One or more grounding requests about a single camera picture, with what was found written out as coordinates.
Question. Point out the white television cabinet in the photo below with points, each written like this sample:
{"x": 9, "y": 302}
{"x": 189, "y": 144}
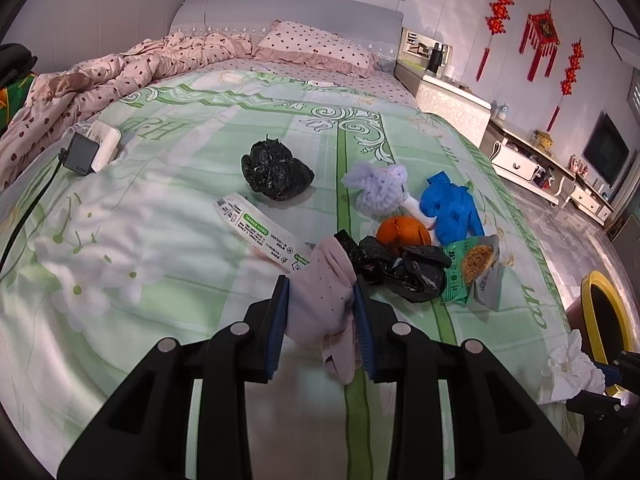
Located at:
{"x": 515, "y": 157}

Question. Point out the green floral blanket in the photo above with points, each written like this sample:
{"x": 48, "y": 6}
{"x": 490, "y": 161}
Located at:
{"x": 175, "y": 270}

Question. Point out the grey power adapter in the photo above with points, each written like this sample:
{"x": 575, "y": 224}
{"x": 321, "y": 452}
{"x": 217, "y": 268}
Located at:
{"x": 82, "y": 155}

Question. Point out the red knot ornament with tassels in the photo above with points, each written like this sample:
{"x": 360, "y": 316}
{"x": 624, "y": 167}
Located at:
{"x": 542, "y": 30}

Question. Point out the pink dotted quilt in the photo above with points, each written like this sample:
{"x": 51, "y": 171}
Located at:
{"x": 100, "y": 75}

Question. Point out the pink dotted sock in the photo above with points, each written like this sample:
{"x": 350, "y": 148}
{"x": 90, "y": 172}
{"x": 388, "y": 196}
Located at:
{"x": 325, "y": 290}

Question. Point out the white wrapper with green label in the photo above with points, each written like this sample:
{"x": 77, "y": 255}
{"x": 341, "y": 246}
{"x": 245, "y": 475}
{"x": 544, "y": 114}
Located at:
{"x": 260, "y": 232}

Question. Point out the orange peel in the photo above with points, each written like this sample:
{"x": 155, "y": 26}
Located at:
{"x": 400, "y": 232}

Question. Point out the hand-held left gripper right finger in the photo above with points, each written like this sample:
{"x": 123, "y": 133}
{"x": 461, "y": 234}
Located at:
{"x": 361, "y": 330}

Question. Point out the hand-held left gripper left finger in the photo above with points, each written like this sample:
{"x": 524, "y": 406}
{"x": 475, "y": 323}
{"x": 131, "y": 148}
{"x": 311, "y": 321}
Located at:
{"x": 279, "y": 320}

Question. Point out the crumpled black plastic bag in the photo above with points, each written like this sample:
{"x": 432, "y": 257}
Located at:
{"x": 275, "y": 170}

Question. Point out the small clear bottle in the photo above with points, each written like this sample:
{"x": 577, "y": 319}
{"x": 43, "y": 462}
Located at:
{"x": 501, "y": 111}

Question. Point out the white bedside cabinet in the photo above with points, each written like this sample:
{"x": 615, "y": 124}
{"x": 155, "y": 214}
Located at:
{"x": 450, "y": 105}

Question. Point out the dark cloth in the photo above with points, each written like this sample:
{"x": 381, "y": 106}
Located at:
{"x": 15, "y": 62}

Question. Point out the pink dotted pillow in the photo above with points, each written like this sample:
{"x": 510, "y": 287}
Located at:
{"x": 315, "y": 42}

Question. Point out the black thermos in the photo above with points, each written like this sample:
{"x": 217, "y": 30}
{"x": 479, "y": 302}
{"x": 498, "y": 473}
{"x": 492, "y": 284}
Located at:
{"x": 436, "y": 60}

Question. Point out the grey padded headboard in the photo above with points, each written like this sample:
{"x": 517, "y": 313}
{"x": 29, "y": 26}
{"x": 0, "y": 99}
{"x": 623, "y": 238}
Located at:
{"x": 280, "y": 7}

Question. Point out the green snack packet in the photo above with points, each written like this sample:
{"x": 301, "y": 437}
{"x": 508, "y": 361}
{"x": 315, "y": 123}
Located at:
{"x": 470, "y": 265}

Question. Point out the white charger box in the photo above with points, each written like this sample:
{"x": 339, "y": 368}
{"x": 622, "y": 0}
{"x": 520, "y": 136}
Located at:
{"x": 105, "y": 140}

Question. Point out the blue rubber glove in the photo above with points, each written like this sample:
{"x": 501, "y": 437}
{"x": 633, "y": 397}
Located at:
{"x": 450, "y": 210}

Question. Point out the yellow ornament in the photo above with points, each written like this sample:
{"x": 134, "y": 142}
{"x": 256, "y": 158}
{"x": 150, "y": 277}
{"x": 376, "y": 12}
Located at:
{"x": 542, "y": 142}

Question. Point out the loose black plastic bag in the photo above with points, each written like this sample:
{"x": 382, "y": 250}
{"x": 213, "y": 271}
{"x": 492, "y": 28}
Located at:
{"x": 410, "y": 275}

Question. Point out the black wall television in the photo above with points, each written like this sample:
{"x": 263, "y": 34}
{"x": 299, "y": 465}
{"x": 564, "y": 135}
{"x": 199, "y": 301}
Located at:
{"x": 605, "y": 147}

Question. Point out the green and orange cloth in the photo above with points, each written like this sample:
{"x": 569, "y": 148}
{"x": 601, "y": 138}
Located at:
{"x": 10, "y": 105}

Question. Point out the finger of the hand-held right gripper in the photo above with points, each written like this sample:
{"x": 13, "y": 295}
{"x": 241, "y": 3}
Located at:
{"x": 595, "y": 402}
{"x": 611, "y": 375}

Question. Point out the yellow-rimmed trash bin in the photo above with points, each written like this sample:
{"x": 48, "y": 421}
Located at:
{"x": 607, "y": 320}

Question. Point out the white tissue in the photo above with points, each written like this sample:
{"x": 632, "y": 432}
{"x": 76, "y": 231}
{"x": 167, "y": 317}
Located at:
{"x": 565, "y": 370}

